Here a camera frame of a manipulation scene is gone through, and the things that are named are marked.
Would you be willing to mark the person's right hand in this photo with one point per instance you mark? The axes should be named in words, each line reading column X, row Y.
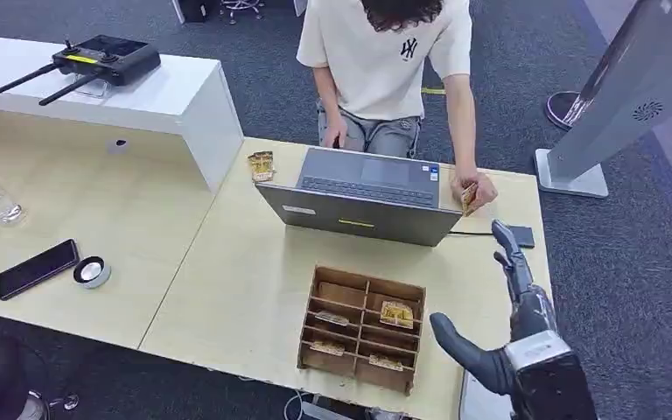
column 335, row 132

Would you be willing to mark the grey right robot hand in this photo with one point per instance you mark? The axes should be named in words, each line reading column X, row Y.
column 475, row 359

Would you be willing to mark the person's left hand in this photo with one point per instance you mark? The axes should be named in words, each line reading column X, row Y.
column 481, row 188

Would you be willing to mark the golden printed card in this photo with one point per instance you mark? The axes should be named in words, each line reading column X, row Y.
column 469, row 198

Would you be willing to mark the small black adapter box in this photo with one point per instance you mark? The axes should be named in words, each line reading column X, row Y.
column 524, row 236

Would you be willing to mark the grey laptop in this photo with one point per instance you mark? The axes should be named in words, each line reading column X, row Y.
column 365, row 200

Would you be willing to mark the golden card stack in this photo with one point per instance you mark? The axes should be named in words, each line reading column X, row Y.
column 261, row 166

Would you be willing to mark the person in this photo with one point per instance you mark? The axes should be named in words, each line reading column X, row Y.
column 379, row 64

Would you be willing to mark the pale edge-on card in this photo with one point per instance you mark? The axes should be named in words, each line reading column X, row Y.
column 386, row 363
column 332, row 318
column 328, row 348

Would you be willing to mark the large golden card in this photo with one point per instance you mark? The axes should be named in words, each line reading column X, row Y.
column 397, row 315

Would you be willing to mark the round metal stand base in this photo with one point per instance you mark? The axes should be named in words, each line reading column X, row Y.
column 561, row 109

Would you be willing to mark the wooden compartment box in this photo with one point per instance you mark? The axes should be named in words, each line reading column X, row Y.
column 336, row 362

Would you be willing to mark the chrome chair base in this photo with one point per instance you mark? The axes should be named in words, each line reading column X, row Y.
column 242, row 8

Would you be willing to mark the white desk riser shelf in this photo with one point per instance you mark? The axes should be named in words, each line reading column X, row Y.
column 168, row 95

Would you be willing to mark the grey kiosk stand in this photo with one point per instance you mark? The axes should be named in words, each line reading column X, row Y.
column 631, row 93

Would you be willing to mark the black cabinet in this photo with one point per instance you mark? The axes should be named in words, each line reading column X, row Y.
column 194, row 10

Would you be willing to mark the black remote controller with antennas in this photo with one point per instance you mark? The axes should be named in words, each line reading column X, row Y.
column 110, row 59

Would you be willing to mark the round black-rimmed tape roll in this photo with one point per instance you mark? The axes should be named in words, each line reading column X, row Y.
column 92, row 272

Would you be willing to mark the black smartphone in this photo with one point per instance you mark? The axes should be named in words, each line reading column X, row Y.
column 38, row 269

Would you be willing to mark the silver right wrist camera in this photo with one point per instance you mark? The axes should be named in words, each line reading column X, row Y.
column 536, row 349

